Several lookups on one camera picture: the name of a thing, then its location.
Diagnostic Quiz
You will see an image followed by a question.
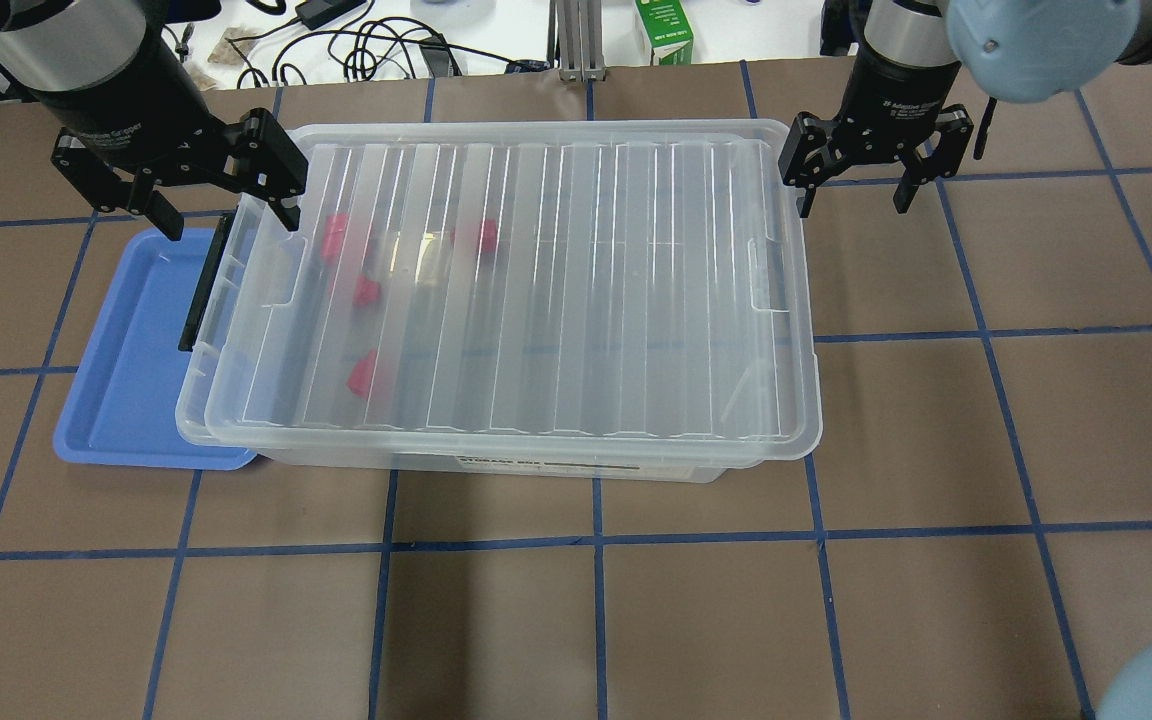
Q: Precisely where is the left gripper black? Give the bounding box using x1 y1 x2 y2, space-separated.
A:
31 20 308 242

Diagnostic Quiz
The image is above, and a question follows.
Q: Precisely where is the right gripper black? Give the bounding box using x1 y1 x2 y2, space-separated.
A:
780 50 973 219

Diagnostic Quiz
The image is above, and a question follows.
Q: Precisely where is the red block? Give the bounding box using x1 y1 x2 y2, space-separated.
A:
320 211 349 265
475 218 499 256
346 348 378 400
353 274 382 309

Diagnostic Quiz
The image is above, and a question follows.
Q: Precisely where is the clear plastic box lid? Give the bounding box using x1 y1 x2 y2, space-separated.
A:
175 118 823 480

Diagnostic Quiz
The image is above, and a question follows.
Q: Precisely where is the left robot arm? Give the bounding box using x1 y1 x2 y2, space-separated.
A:
0 1 308 240

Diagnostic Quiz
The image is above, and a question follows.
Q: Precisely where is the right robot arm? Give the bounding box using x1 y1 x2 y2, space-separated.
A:
780 1 1152 217

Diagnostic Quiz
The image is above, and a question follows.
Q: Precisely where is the blue plastic tray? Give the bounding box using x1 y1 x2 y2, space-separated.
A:
52 229 256 471

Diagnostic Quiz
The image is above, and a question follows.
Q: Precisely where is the green carton box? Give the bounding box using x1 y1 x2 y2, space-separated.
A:
634 0 696 67

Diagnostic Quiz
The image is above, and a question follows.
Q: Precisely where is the clear plastic storage box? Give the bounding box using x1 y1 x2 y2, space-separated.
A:
174 205 817 484

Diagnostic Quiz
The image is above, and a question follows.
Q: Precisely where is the black power adapter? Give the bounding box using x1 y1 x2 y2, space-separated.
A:
294 0 369 31

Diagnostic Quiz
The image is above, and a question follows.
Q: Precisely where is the black box handle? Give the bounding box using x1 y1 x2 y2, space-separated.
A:
179 211 236 354

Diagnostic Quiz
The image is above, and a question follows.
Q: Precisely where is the aluminium frame post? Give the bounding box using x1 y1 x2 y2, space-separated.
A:
547 0 607 83

